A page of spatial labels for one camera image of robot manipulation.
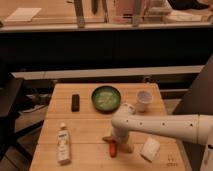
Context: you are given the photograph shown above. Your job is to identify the black rectangular remote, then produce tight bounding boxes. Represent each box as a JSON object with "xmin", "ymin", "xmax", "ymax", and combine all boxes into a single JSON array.
[{"xmin": 71, "ymin": 94, "xmax": 80, "ymax": 112}]

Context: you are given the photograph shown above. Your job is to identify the white paper sheet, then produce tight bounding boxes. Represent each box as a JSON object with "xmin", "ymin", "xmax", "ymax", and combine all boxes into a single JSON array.
[{"xmin": 5, "ymin": 8, "xmax": 41, "ymax": 22}]

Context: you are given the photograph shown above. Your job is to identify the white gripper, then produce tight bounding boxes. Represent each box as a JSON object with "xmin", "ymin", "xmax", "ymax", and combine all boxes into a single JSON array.
[{"xmin": 102, "ymin": 131, "xmax": 134, "ymax": 153}]

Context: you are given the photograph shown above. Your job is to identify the white folded napkin packet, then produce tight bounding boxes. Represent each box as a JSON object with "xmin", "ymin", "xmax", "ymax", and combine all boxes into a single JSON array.
[{"xmin": 140, "ymin": 137, "xmax": 160, "ymax": 162}]

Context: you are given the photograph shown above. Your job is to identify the white paper cup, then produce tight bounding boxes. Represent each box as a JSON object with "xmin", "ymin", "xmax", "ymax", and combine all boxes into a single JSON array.
[{"xmin": 136, "ymin": 90, "xmax": 153, "ymax": 112}]

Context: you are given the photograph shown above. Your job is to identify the black chair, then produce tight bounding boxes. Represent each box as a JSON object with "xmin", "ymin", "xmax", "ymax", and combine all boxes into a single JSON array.
[{"xmin": 0, "ymin": 74, "xmax": 44, "ymax": 161}]

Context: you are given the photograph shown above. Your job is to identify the green ceramic bowl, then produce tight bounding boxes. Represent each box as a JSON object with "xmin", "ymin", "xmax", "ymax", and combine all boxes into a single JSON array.
[{"xmin": 91, "ymin": 85, "xmax": 121, "ymax": 112}]

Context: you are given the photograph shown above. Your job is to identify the white lotion bottle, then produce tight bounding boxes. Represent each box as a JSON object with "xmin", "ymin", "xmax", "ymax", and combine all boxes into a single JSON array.
[{"xmin": 57, "ymin": 123, "xmax": 71, "ymax": 165}]

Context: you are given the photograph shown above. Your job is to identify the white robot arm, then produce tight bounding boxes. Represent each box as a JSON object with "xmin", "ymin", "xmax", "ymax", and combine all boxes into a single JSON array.
[{"xmin": 103, "ymin": 103, "xmax": 213, "ymax": 171}]

